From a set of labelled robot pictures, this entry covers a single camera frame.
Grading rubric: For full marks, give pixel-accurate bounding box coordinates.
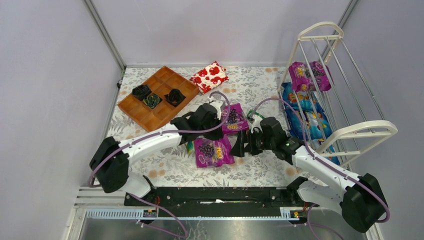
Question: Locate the black orange rolled cloth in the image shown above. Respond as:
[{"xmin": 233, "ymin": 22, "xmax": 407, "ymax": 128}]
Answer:
[{"xmin": 164, "ymin": 88, "xmax": 186, "ymax": 107}]

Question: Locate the green candy bag right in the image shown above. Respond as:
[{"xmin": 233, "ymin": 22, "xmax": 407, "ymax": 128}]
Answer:
[{"xmin": 246, "ymin": 109, "xmax": 265, "ymax": 122}]

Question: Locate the purple candy bag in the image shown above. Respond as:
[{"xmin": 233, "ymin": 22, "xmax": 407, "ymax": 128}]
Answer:
[
  {"xmin": 193, "ymin": 135, "xmax": 235, "ymax": 168},
  {"xmin": 221, "ymin": 103, "xmax": 249, "ymax": 135}
]

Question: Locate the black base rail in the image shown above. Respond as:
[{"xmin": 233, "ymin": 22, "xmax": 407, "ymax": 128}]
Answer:
[{"xmin": 124, "ymin": 184, "xmax": 311, "ymax": 218}]

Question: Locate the purple candy bag front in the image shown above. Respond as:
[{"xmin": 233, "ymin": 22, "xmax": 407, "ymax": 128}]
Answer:
[{"xmin": 193, "ymin": 135, "xmax": 235, "ymax": 168}]

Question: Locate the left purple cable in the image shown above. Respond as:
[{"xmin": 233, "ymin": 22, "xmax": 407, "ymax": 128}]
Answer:
[{"xmin": 87, "ymin": 91, "xmax": 232, "ymax": 189}]

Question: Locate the red floral folded cloth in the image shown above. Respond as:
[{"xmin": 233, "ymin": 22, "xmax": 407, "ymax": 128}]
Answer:
[{"xmin": 189, "ymin": 61, "xmax": 229, "ymax": 94}]

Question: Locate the black yellow rolled cloth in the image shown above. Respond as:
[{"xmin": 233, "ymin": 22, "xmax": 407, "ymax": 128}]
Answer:
[{"xmin": 142, "ymin": 93, "xmax": 163, "ymax": 110}]

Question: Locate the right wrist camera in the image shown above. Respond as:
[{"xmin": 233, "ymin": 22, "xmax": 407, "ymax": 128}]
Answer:
[{"xmin": 250, "ymin": 117, "xmax": 262, "ymax": 134}]

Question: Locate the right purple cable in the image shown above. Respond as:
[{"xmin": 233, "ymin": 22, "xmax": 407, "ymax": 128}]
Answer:
[{"xmin": 248, "ymin": 96, "xmax": 391, "ymax": 223}]

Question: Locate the upper blue candy bag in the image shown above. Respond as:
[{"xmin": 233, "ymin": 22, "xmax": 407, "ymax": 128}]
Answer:
[{"xmin": 281, "ymin": 82, "xmax": 324, "ymax": 113}]

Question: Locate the purple candy bag top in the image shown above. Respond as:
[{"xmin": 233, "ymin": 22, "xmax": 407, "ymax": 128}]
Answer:
[{"xmin": 221, "ymin": 103, "xmax": 249, "ymax": 135}]

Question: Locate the purple candy bag carried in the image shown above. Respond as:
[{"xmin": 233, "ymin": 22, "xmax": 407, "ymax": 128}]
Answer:
[{"xmin": 288, "ymin": 61, "xmax": 332, "ymax": 92}]

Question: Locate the purple cable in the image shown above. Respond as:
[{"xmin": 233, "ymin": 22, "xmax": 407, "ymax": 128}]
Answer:
[
  {"xmin": 248, "ymin": 96, "xmax": 391, "ymax": 223},
  {"xmin": 87, "ymin": 91, "xmax": 232, "ymax": 189}
]

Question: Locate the wooden compartment tray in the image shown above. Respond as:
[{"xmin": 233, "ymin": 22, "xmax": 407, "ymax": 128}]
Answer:
[{"xmin": 118, "ymin": 66, "xmax": 200, "ymax": 132}]

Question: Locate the white metal shelf rack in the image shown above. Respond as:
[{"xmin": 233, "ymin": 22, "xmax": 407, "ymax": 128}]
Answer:
[{"xmin": 278, "ymin": 21, "xmax": 398, "ymax": 167}]

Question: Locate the blue candy bag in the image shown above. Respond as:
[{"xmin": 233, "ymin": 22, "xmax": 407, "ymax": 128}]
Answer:
[
  {"xmin": 281, "ymin": 82, "xmax": 324, "ymax": 113},
  {"xmin": 284, "ymin": 108, "xmax": 333, "ymax": 150}
]

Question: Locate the lower blue candy bag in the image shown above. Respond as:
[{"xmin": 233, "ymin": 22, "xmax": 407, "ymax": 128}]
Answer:
[{"xmin": 284, "ymin": 108, "xmax": 333, "ymax": 150}]

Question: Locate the black rolled cloth left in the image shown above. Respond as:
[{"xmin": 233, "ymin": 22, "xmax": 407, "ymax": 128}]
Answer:
[{"xmin": 131, "ymin": 84, "xmax": 152, "ymax": 101}]

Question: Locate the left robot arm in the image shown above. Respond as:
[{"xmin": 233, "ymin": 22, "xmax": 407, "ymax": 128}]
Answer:
[{"xmin": 89, "ymin": 100, "xmax": 224, "ymax": 197}]

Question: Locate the green candy bag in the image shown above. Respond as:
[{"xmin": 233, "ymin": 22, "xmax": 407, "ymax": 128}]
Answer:
[
  {"xmin": 185, "ymin": 141, "xmax": 195, "ymax": 156},
  {"xmin": 246, "ymin": 109, "xmax": 265, "ymax": 122}
]

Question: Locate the green candy bag left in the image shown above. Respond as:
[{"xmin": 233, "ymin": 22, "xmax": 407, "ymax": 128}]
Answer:
[{"xmin": 185, "ymin": 141, "xmax": 195, "ymax": 156}]

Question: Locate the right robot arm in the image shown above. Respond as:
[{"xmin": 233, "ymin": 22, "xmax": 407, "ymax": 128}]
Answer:
[{"xmin": 230, "ymin": 117, "xmax": 390, "ymax": 233}]

